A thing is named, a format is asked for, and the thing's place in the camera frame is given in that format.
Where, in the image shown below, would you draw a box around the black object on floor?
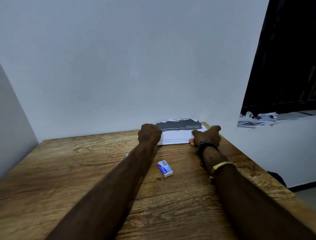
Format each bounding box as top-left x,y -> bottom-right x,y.
267,171 -> 287,188

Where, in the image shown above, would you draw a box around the person's right forearm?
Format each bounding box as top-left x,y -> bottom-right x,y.
203,146 -> 316,240

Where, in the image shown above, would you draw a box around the gold bangle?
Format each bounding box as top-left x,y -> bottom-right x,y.
209,161 -> 235,184

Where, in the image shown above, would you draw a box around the pile of scattered white papers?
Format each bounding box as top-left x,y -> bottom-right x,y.
237,111 -> 280,129

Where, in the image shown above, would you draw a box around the black wristband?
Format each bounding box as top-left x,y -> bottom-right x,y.
197,141 -> 219,169

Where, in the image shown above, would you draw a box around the white eraser with blue sleeve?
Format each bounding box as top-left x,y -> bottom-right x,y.
157,160 -> 174,178

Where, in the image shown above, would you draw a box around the dark window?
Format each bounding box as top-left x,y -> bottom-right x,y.
241,0 -> 316,117

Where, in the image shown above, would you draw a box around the person's left forearm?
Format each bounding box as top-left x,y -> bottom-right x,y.
46,143 -> 159,240

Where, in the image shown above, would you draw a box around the person's right hand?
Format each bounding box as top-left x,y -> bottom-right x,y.
189,125 -> 222,149

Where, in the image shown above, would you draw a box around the person's left hand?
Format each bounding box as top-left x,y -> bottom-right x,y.
138,124 -> 162,147

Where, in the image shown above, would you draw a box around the white paper sheet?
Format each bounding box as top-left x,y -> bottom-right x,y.
156,118 -> 208,146

